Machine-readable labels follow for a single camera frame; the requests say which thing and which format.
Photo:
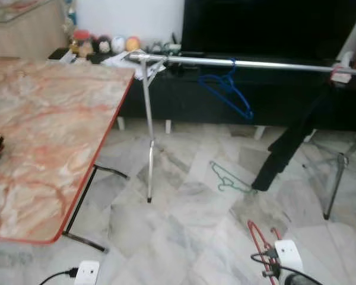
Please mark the red lidded snack jar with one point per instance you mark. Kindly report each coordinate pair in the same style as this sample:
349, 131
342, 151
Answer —
81, 44

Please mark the blue plastic hanger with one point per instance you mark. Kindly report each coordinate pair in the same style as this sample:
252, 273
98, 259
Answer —
249, 114

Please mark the black flat television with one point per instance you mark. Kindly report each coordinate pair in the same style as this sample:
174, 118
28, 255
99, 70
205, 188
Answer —
267, 27

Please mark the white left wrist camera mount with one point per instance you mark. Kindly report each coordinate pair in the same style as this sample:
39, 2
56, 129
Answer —
87, 273

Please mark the white pink tissue packet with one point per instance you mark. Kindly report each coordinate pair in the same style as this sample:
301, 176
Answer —
342, 76

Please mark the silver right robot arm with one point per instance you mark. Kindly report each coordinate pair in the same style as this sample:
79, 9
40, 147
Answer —
299, 280

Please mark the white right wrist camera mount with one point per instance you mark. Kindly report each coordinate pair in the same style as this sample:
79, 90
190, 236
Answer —
289, 255

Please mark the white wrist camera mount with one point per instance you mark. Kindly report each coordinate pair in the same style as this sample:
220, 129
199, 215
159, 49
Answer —
87, 273
289, 255

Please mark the white paper stack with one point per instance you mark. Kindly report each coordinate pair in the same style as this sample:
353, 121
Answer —
121, 59

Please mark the black white mouse plush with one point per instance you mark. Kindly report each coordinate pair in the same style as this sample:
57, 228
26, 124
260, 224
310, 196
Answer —
102, 45

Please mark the black printed shirt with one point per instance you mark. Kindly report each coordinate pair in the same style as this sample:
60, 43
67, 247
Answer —
285, 145

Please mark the silver metal clothes rack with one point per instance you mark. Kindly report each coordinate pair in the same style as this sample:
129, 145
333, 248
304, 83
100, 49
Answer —
273, 65

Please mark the green plastic hanger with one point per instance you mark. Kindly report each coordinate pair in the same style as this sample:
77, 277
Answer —
230, 176

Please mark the black television cabinet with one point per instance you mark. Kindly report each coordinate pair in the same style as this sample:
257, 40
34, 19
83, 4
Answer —
184, 101

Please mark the beige furniture piece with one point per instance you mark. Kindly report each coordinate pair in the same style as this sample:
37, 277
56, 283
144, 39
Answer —
24, 29

